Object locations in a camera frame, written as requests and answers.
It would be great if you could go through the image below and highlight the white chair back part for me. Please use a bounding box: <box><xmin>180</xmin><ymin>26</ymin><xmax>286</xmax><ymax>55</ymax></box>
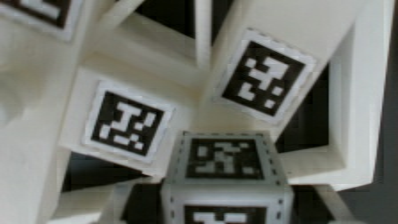
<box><xmin>0</xmin><ymin>0</ymin><xmax>396</xmax><ymax>224</ymax></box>

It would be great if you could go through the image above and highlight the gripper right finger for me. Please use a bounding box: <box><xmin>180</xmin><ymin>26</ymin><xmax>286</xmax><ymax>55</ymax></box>
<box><xmin>315</xmin><ymin>185</ymin><xmax>364</xmax><ymax>224</ymax></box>

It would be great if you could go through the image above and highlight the white chair leg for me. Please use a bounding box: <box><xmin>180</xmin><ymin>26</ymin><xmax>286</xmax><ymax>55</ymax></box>
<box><xmin>162</xmin><ymin>132</ymin><xmax>293</xmax><ymax>224</ymax></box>

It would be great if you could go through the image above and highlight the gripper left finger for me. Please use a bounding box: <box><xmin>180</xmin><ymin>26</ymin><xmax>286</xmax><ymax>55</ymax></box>
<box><xmin>107</xmin><ymin>182</ymin><xmax>137</xmax><ymax>224</ymax></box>

